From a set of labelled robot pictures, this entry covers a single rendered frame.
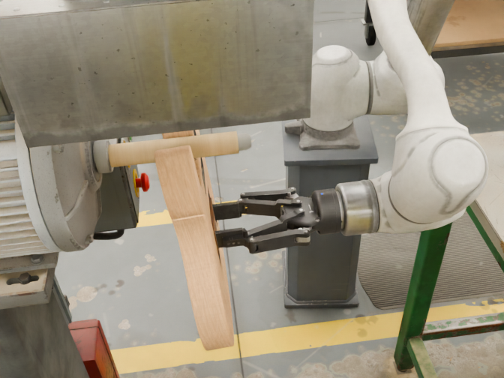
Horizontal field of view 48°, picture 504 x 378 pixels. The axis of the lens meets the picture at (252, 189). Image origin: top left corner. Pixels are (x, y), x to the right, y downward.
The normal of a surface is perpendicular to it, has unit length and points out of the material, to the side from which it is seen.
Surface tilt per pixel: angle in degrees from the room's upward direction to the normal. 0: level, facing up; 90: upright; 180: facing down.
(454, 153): 45
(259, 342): 0
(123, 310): 0
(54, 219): 87
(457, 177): 41
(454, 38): 0
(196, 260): 65
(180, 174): 72
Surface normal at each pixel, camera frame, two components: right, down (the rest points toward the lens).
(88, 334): -0.04, -0.76
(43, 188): 0.10, 0.26
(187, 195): 0.13, 0.64
